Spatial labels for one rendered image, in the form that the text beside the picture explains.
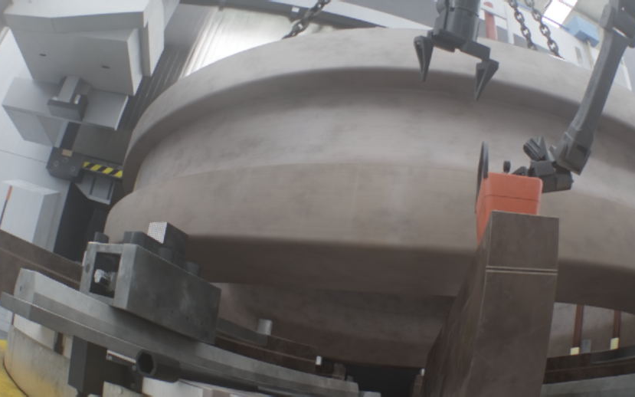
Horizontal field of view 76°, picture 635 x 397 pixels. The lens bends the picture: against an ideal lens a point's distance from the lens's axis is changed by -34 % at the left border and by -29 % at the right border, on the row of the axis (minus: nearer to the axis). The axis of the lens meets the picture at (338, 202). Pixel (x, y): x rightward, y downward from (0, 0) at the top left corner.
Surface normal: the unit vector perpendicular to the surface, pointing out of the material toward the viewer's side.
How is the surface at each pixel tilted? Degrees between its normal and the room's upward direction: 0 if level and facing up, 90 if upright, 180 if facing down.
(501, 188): 97
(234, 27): 90
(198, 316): 90
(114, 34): 90
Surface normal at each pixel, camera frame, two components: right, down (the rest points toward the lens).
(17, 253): 0.62, -0.19
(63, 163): 0.23, -0.32
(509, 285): -0.11, -0.37
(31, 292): -0.48, -0.39
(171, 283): 0.86, -0.05
